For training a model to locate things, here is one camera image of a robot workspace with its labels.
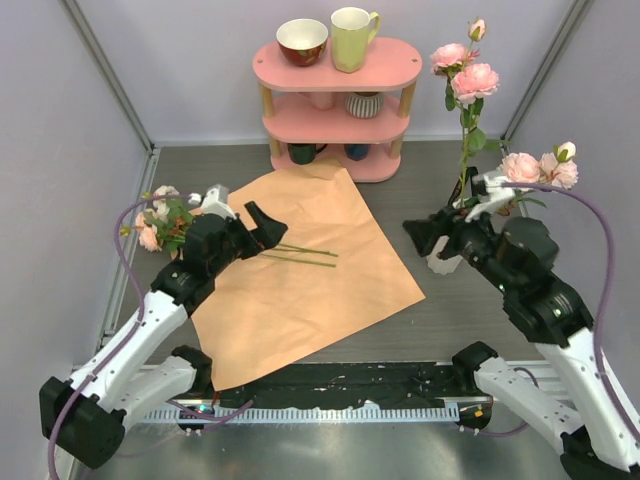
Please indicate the pink mug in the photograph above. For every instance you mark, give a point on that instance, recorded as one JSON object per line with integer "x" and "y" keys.
{"x": 320, "y": 100}

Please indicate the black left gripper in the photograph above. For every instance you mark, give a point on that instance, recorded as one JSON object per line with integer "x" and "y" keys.
{"x": 268, "y": 231}

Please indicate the striped grey cup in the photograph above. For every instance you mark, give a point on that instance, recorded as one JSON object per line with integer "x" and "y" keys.
{"x": 364, "y": 105}

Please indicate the white slotted cable duct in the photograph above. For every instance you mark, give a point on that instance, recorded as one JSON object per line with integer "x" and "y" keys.
{"x": 196, "y": 414}

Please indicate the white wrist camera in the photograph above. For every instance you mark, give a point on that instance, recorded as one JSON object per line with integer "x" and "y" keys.
{"x": 493, "y": 193}
{"x": 214, "y": 201}

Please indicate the pink artificial flower bouquet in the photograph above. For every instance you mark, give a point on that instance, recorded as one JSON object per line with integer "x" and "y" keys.
{"x": 162, "y": 227}

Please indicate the dark blue cup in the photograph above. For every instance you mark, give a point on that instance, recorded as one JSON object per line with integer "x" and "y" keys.
{"x": 357, "y": 152}

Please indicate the green orange wrapping paper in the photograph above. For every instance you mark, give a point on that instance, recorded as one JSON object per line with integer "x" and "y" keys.
{"x": 272, "y": 310}

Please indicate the yellow ceramic mug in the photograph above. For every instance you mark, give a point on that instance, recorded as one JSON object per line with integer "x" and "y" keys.
{"x": 352, "y": 31}

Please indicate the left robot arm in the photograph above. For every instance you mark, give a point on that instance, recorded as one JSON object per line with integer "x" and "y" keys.
{"x": 89, "y": 414}

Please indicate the white ribbed vase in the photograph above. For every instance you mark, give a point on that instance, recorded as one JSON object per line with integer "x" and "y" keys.
{"x": 438, "y": 265}

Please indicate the pink three-tier shelf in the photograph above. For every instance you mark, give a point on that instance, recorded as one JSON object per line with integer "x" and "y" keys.
{"x": 392, "y": 67}

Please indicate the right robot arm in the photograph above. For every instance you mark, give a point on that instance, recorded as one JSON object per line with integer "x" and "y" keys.
{"x": 590, "y": 437}

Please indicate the black printed ribbon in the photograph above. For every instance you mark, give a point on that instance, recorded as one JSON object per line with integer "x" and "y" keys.
{"x": 459, "y": 196}

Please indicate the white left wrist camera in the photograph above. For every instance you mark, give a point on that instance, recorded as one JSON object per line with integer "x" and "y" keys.
{"x": 214, "y": 201}

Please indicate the red white bowl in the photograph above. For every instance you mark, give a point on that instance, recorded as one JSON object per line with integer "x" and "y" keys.
{"x": 302, "y": 41}

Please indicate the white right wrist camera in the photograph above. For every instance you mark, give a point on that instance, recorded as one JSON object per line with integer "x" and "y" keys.
{"x": 493, "y": 193}

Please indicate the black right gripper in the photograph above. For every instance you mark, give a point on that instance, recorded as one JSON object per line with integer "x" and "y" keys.
{"x": 451, "y": 222}

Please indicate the dark green mug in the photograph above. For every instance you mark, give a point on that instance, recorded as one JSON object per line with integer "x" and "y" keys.
{"x": 304, "y": 153}

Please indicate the pink rose stem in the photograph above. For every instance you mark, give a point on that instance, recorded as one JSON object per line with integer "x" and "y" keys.
{"x": 468, "y": 83}
{"x": 557, "y": 168}

